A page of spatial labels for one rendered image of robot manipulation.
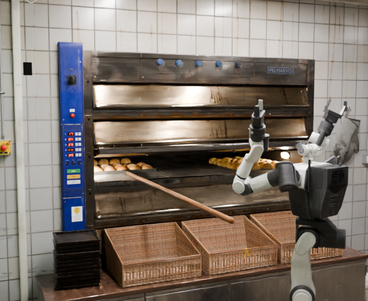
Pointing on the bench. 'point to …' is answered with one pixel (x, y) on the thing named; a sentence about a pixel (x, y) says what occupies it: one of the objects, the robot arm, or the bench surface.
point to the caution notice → (76, 214)
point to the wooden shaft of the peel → (184, 199)
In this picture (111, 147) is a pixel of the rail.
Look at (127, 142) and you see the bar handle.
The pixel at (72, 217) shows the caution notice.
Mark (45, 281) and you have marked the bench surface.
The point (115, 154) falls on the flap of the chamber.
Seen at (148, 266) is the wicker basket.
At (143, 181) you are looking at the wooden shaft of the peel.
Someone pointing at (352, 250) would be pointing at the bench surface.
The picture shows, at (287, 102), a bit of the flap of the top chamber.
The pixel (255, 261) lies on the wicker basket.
